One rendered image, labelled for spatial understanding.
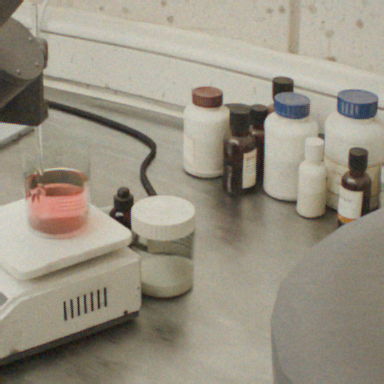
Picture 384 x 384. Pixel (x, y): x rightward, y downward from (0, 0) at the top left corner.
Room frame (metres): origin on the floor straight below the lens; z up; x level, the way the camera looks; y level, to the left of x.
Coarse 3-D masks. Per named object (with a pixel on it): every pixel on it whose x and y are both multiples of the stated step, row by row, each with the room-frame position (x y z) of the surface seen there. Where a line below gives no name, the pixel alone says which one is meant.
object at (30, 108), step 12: (36, 84) 0.75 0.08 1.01; (24, 96) 0.76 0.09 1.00; (36, 96) 0.75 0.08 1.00; (12, 108) 0.76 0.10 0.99; (24, 108) 0.76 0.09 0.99; (36, 108) 0.75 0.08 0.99; (48, 108) 0.76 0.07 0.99; (0, 120) 0.77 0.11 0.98; (12, 120) 0.76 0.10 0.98; (24, 120) 0.76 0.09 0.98; (36, 120) 0.75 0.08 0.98
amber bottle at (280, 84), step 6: (276, 78) 1.18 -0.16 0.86; (282, 78) 1.18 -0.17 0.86; (288, 78) 1.18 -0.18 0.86; (276, 84) 1.16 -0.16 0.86; (282, 84) 1.16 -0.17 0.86; (288, 84) 1.16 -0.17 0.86; (276, 90) 1.16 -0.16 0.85; (282, 90) 1.16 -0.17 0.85; (288, 90) 1.16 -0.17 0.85; (270, 108) 1.17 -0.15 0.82
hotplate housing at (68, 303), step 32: (96, 256) 0.83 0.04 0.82; (128, 256) 0.83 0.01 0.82; (0, 288) 0.78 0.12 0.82; (32, 288) 0.78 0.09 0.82; (64, 288) 0.79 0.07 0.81; (96, 288) 0.81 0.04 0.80; (128, 288) 0.82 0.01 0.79; (0, 320) 0.75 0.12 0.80; (32, 320) 0.77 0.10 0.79; (64, 320) 0.79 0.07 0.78; (96, 320) 0.81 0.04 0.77; (128, 320) 0.83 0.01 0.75; (0, 352) 0.75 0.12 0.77; (32, 352) 0.77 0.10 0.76
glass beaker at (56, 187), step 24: (24, 144) 0.86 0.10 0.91; (48, 144) 0.88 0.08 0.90; (72, 144) 0.88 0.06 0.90; (24, 168) 0.84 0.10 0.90; (48, 168) 0.83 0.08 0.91; (72, 168) 0.83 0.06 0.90; (24, 192) 0.84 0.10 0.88; (48, 192) 0.83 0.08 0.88; (72, 192) 0.83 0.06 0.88; (48, 216) 0.83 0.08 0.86; (72, 216) 0.83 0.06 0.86
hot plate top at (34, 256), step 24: (0, 216) 0.87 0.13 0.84; (24, 216) 0.87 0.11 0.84; (96, 216) 0.87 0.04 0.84; (0, 240) 0.83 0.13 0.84; (24, 240) 0.83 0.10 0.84; (48, 240) 0.83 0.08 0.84; (72, 240) 0.83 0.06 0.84; (96, 240) 0.83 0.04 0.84; (120, 240) 0.83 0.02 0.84; (24, 264) 0.78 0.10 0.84; (48, 264) 0.79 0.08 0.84; (72, 264) 0.80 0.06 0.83
